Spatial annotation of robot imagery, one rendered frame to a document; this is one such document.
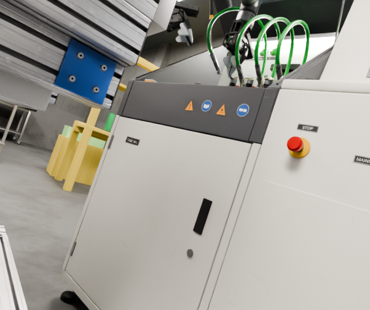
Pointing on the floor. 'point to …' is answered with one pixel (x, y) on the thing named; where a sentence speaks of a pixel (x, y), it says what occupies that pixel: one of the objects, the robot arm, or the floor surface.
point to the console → (320, 193)
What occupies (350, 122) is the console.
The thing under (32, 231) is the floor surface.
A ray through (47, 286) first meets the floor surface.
